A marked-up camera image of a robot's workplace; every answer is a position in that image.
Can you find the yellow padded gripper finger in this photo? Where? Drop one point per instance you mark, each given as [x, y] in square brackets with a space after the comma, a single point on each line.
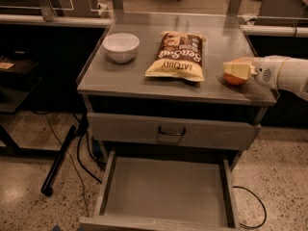
[238, 70]
[251, 60]

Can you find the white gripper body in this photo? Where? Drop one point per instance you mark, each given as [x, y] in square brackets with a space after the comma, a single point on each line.
[267, 71]

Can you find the orange fruit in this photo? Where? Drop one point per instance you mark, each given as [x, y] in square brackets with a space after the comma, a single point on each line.
[235, 82]

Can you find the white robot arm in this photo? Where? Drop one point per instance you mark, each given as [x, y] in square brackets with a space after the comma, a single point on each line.
[293, 77]

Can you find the grey metal drawer cabinet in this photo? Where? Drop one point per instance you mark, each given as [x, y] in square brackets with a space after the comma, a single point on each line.
[123, 89]

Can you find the closed grey top drawer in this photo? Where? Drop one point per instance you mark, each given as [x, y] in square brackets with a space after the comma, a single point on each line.
[199, 133]

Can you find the open grey middle drawer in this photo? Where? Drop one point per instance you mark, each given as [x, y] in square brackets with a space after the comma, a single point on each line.
[151, 193]

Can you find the yellow brown chips bag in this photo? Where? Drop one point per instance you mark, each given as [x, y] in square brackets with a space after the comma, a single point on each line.
[179, 56]

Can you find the white ceramic bowl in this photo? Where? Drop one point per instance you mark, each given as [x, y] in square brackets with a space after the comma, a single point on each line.
[122, 47]

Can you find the dark side table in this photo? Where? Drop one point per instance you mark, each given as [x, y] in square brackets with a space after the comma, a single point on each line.
[17, 80]

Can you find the black stand leg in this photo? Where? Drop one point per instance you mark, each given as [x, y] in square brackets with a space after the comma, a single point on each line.
[46, 188]

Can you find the black drawer handle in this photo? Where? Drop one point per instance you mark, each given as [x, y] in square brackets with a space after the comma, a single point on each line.
[170, 133]

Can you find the white horizontal rail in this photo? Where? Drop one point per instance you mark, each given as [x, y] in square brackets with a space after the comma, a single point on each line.
[82, 22]

